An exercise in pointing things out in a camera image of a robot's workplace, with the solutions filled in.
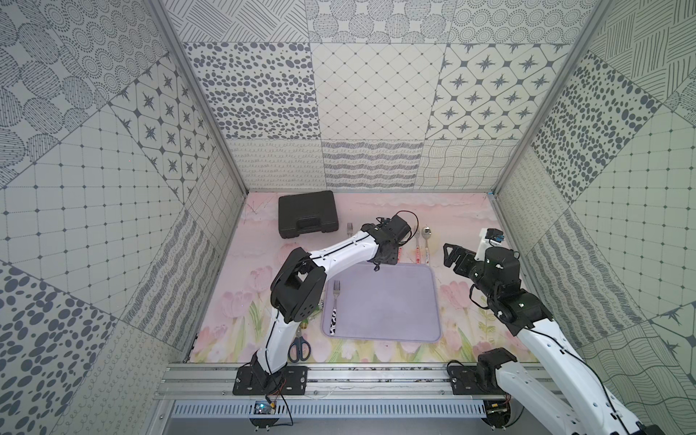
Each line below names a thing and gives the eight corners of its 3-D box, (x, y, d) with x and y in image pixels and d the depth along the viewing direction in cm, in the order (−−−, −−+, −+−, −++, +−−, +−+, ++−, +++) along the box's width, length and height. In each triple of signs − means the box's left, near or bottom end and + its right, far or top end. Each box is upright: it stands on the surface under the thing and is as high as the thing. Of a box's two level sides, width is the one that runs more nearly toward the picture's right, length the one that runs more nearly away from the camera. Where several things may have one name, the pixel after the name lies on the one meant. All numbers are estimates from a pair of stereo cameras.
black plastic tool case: (281, 240, 105) (278, 232, 101) (281, 201, 119) (278, 193, 115) (339, 231, 108) (339, 223, 104) (333, 193, 121) (332, 186, 118)
